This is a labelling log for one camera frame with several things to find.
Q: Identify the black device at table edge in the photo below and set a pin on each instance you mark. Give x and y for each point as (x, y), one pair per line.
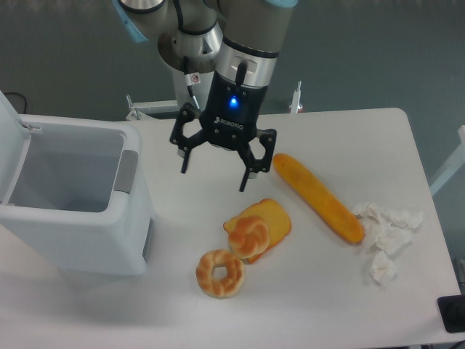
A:
(452, 313)

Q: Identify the twisted round bread bun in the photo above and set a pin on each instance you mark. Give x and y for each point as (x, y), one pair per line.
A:
(249, 237)

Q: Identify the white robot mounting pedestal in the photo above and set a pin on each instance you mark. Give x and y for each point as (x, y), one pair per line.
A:
(195, 88)

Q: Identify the white push-lid trash can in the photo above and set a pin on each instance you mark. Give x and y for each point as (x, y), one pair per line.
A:
(74, 191)

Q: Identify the long orange baguette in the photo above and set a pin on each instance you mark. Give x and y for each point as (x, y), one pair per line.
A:
(326, 205)

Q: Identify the braided ring doughnut bread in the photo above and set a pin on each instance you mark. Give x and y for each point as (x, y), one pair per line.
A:
(220, 274)

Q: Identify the orange toast slice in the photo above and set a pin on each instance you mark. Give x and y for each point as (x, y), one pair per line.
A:
(277, 218)

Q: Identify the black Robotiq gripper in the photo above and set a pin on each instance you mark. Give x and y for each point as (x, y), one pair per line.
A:
(232, 116)

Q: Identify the crumpled white paper tissue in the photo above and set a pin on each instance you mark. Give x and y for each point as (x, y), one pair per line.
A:
(387, 232)

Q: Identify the white frame bar right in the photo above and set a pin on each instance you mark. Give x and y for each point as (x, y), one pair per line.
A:
(449, 167)

